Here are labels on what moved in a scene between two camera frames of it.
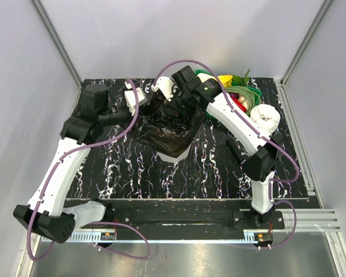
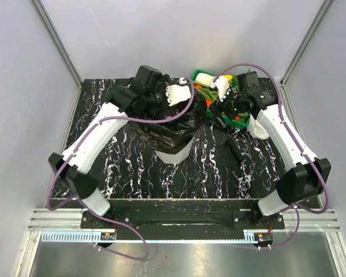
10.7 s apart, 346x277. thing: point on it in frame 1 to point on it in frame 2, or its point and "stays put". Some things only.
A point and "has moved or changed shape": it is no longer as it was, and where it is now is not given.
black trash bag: [162, 130] has moved or changed shape
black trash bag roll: [233, 150] stays put
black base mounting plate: [146, 219] stays put
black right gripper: [169, 107] to [218, 108]
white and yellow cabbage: [226, 79] stays put
